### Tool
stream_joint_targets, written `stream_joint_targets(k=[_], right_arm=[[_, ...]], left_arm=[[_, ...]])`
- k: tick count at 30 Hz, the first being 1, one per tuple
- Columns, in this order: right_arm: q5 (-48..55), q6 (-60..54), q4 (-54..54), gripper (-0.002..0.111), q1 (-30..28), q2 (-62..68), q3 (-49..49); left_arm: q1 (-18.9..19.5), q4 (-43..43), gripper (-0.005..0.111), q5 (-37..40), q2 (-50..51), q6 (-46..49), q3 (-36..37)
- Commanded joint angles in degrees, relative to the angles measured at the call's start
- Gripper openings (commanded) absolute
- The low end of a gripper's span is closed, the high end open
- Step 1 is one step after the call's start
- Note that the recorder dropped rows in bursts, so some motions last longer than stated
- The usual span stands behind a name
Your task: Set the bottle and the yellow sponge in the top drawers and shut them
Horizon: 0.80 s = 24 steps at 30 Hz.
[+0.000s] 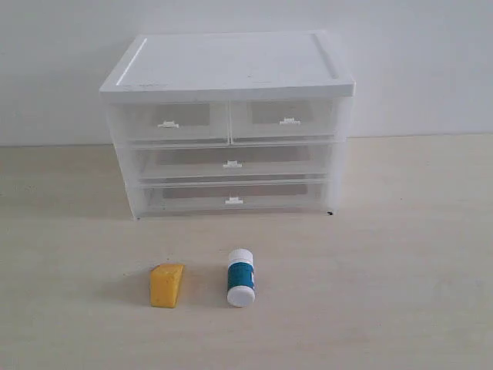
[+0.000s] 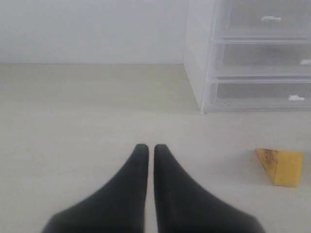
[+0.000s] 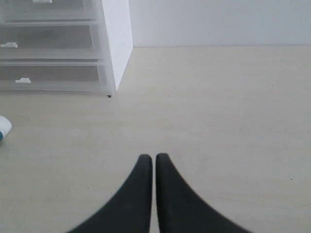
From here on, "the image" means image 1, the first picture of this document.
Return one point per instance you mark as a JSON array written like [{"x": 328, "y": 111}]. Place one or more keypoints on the white bottle teal label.
[{"x": 240, "y": 278}]

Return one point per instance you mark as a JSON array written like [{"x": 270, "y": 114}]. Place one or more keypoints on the white plastic drawer cabinet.
[{"x": 228, "y": 68}]

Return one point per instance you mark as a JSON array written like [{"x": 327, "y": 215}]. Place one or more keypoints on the yellow cheese wedge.
[{"x": 164, "y": 285}]

